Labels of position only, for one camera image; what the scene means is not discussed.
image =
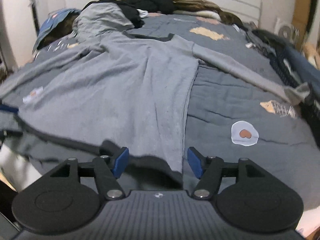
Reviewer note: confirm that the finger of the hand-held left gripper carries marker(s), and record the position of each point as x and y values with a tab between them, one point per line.
8	109

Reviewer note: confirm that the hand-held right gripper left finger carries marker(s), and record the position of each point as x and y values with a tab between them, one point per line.
120	161

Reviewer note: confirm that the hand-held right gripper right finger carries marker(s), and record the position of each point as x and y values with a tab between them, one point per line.
196	162

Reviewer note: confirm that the grey sweatshirt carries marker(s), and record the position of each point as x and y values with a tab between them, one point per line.
125	92

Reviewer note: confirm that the brown clothes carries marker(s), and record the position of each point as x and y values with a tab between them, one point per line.
62	30

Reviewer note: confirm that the white mattress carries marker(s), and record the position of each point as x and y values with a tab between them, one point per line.
15	165

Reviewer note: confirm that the printed grey quilt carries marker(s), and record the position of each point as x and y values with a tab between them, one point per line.
225	100

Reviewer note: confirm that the blue printed cloth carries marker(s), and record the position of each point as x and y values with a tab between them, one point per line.
52	22

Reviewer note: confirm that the light grey t-shirt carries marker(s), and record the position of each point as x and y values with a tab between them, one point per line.
102	20

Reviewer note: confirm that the navy dotted garment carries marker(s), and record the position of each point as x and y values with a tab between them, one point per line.
292	65

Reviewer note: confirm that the black garment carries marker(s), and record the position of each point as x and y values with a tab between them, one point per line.
132	16

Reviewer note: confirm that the white pillow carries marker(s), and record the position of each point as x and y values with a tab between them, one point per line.
200	14

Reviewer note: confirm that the white sock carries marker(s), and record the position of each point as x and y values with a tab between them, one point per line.
143	13

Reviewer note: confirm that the folded brown blanket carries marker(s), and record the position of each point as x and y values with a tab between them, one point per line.
195	5

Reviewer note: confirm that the white box fan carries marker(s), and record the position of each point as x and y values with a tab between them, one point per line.
286	31

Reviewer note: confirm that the black jacket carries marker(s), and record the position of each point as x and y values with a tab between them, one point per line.
155	0

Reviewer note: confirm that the brown cardboard panel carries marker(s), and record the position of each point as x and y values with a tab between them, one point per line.
302	10

